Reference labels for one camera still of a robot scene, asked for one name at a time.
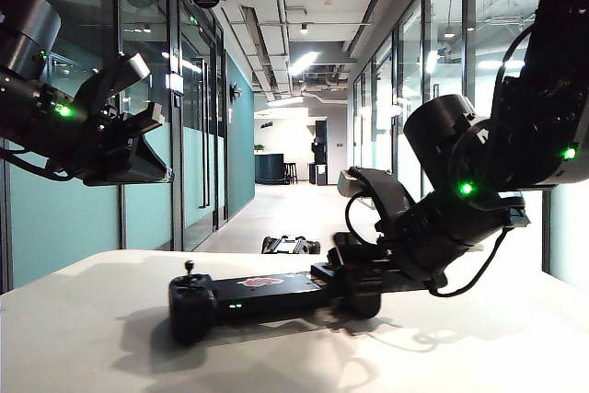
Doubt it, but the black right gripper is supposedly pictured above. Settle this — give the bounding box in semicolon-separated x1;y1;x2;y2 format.
309;225;465;296

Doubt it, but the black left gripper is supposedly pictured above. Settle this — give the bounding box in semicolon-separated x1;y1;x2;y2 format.
59;102;175;188

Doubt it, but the black remote control with joysticks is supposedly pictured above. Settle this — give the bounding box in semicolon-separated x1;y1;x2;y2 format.
167;260;384;346

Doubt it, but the black quadruped robot dog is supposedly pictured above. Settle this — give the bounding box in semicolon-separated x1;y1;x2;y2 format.
260;235;322;256

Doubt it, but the dark counter cabinet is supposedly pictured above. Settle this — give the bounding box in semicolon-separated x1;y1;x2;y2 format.
254;153;287;186

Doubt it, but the long linear ceiling light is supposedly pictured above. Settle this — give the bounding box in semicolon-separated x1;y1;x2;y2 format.
288;52;319;77

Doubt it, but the black looped camera cable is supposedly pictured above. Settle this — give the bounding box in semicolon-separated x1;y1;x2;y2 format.
343;192;386;248

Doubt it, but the long black door handle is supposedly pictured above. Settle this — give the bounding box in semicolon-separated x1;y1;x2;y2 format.
196;57;213;210

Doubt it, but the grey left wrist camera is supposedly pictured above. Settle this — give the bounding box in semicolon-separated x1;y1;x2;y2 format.
75;52;153;111

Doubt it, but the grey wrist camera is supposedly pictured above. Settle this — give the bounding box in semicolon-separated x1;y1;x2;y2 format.
75;52;153;111
337;166;415;247

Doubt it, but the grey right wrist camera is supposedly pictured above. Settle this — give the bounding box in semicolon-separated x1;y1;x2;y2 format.
337;166;415;247

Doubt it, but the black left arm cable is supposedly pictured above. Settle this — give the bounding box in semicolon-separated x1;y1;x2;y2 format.
0;146;75;183

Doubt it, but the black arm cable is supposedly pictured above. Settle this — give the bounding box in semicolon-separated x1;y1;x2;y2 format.
0;146;75;183
427;221;519;298

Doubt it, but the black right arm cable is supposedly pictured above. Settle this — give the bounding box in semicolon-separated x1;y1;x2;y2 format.
427;221;519;298

